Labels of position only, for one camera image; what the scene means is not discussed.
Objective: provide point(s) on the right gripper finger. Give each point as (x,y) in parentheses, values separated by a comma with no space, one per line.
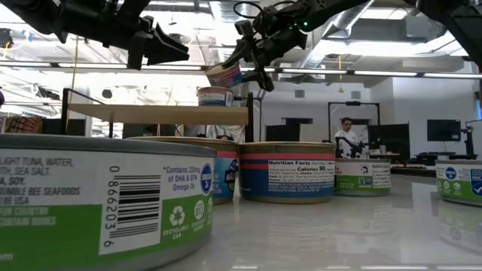
(256,77)
(243,54)

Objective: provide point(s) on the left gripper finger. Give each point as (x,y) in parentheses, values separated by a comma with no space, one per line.
(165,53)
(167,39)

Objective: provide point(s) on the green label tuna can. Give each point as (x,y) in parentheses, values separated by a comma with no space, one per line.
(75,211)
(357,180)
(459,184)

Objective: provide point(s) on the black background robot arm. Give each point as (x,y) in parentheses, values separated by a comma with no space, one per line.
(357,148)

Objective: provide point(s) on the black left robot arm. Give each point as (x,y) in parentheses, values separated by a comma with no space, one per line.
(37,15)

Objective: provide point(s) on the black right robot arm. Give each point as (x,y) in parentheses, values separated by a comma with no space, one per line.
(339,7)

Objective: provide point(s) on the long ceiling light strip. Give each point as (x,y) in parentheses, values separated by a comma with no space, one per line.
(312,71)

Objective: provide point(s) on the black partition panel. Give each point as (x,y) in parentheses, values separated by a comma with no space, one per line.
(282,133)

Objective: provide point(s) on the person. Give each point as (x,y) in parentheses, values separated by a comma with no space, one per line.
(346,131)
(224,137)

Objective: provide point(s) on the small black ceiling dome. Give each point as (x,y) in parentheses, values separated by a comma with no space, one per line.
(107,93)

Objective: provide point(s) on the red patterned cloth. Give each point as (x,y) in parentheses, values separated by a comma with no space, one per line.
(24,125)

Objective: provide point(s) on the black equipment stand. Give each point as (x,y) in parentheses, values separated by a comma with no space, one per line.
(469,143)

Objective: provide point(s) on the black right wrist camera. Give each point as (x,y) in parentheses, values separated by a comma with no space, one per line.
(244,28)

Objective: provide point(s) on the corrugated silver air duct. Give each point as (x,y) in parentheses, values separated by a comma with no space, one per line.
(220,22)

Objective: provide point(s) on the smooth silver air duct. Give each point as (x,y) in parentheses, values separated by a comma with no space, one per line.
(324,43)

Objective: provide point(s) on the grey wall vent grille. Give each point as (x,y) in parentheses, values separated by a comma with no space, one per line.
(356,95)
(299,94)

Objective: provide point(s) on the wooden shelf with black frame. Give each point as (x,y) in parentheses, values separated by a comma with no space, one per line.
(158,114)

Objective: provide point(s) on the black station frame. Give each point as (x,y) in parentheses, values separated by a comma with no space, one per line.
(354,103)

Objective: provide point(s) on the black aluminium table frame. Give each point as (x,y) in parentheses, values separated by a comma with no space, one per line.
(414,171)

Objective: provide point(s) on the black wall monitor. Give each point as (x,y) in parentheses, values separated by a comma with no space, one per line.
(444,130)

